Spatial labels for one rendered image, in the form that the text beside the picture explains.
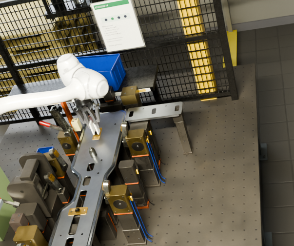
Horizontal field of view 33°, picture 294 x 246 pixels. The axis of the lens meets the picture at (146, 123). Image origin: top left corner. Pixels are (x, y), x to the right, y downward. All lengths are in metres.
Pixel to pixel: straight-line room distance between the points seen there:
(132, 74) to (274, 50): 2.08
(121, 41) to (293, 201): 1.46
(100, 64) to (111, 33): 0.20
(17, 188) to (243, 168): 1.09
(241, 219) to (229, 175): 0.28
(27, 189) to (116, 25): 1.05
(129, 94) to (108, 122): 0.19
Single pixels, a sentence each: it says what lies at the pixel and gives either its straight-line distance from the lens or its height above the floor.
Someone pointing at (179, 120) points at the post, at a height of 0.94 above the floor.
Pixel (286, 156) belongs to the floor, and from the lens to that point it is 3.55.
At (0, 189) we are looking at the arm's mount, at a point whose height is 0.88.
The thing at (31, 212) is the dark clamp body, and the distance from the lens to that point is 2.16.
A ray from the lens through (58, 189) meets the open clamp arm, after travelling 2.29.
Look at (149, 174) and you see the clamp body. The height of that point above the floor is 0.79.
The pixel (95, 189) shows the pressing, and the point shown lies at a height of 1.00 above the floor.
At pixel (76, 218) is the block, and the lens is 2.18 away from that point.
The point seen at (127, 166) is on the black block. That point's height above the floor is 0.99.
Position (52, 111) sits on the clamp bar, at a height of 1.21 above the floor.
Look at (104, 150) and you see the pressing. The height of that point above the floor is 1.00.
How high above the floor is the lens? 2.50
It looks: 38 degrees down
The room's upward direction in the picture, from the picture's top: 19 degrees counter-clockwise
